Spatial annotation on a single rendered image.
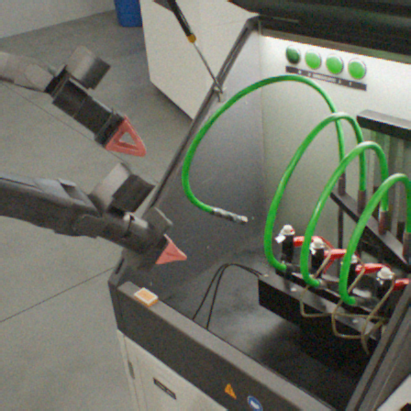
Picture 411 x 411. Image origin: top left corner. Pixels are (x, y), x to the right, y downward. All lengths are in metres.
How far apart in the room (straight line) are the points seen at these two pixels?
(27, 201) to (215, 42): 3.26
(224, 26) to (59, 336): 2.22
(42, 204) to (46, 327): 2.06
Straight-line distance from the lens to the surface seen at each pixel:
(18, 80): 1.25
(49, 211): 0.91
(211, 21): 4.03
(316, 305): 1.34
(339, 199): 1.46
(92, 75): 1.21
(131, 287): 1.48
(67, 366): 2.72
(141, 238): 1.03
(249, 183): 1.71
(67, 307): 3.01
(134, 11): 7.35
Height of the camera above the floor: 1.86
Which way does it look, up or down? 31 degrees down
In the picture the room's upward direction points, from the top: 6 degrees counter-clockwise
